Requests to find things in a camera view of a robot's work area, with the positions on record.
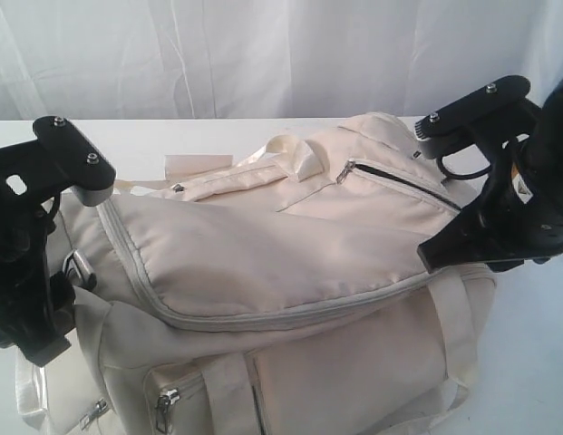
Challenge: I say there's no cream fabric duffel bag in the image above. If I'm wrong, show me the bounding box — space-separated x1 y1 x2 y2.
15 113 496 434

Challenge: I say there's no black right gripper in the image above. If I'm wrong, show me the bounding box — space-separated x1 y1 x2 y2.
417 136 563 273

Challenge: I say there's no white backdrop curtain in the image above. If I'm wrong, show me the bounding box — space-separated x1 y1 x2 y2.
0 1 563 120

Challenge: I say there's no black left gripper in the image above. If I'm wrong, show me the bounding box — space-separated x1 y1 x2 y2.
0 140 75 366

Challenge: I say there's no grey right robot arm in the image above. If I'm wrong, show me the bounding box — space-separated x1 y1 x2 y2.
414 75 563 273

